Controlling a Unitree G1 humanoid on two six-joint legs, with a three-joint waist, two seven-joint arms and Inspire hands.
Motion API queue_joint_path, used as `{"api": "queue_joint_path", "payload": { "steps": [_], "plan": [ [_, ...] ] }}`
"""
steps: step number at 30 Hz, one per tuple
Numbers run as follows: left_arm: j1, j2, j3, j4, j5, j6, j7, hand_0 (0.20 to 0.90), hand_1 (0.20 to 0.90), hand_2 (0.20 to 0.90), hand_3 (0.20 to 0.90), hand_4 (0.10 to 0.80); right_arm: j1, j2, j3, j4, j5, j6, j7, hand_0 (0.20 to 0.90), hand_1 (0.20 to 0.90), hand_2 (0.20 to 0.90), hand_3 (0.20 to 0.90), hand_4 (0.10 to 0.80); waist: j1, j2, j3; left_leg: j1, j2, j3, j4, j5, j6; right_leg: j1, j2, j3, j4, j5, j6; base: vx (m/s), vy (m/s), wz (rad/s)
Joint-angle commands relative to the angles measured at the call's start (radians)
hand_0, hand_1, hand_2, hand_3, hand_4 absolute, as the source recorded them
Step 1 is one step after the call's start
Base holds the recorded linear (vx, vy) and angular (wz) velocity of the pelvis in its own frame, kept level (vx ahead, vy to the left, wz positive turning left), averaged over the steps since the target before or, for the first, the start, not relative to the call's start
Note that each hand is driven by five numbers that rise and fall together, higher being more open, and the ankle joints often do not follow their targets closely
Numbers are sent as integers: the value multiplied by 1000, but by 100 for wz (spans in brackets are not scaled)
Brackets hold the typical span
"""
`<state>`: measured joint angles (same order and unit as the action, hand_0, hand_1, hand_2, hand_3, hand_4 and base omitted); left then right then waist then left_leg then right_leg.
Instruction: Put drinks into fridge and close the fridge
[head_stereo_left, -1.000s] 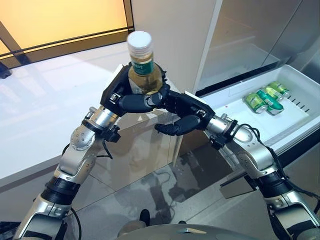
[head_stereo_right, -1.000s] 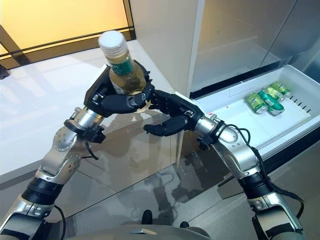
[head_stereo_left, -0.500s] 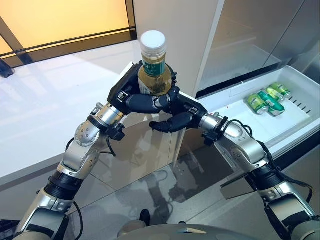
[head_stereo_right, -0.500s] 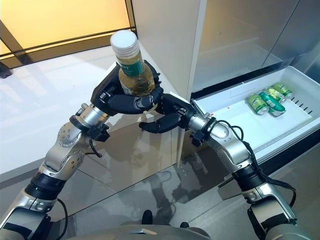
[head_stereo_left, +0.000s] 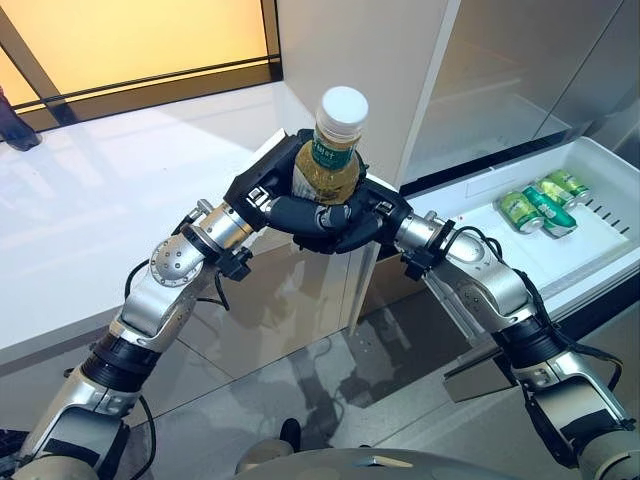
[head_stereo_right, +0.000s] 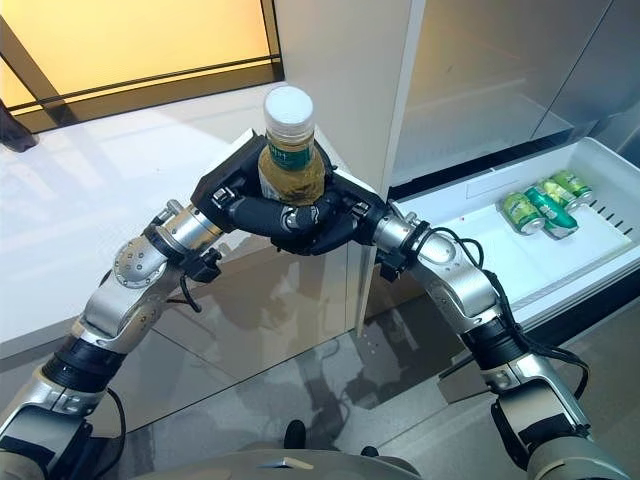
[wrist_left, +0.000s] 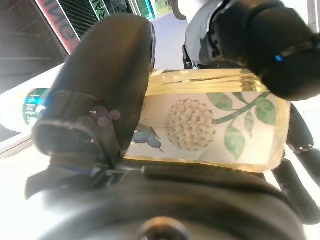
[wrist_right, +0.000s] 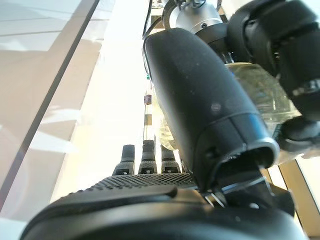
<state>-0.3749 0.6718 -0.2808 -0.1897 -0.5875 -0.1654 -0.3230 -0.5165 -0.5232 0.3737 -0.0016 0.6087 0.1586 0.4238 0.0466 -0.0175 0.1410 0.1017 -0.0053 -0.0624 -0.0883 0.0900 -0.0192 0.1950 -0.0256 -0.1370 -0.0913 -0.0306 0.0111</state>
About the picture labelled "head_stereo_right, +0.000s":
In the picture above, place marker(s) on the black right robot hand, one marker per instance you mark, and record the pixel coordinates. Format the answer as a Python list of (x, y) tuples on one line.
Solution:
[(345, 220)]

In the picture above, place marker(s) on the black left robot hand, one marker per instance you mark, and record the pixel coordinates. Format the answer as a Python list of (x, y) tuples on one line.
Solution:
[(225, 185)]

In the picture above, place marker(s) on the yellow drink bottle white cap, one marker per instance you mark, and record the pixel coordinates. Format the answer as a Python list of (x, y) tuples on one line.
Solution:
[(287, 165)]

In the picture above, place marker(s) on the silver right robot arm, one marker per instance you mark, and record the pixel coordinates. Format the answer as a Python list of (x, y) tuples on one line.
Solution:
[(465, 285)]

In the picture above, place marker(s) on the stainless steel fridge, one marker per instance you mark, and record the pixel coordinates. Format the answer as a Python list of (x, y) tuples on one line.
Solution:
[(475, 75)]

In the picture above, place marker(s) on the white fridge drawer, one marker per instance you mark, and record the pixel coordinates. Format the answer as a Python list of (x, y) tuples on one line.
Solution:
[(560, 265)]

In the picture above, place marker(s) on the white counter cabinet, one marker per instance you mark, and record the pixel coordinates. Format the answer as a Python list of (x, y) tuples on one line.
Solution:
[(100, 200)]

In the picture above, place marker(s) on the tall white side panel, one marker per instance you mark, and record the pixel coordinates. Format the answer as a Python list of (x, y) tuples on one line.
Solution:
[(340, 75)]

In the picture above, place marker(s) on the light green drink can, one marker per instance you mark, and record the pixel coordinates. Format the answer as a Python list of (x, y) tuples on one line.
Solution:
[(570, 182), (555, 190), (520, 210)]

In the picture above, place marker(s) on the dark green drink can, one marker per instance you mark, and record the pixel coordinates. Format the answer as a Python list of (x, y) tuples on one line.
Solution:
[(550, 212)]

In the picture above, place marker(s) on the dark brown blurry object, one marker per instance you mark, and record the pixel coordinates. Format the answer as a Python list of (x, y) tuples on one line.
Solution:
[(15, 130)]

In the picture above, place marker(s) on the black left robot foot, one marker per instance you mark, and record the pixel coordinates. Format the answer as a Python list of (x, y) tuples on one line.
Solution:
[(295, 435)]

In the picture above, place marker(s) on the silver robot torso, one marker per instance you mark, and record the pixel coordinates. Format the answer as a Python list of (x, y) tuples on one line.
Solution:
[(275, 469)]

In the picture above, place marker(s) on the backlit panel with black frame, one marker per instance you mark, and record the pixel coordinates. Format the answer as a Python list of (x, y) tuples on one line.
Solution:
[(125, 45)]

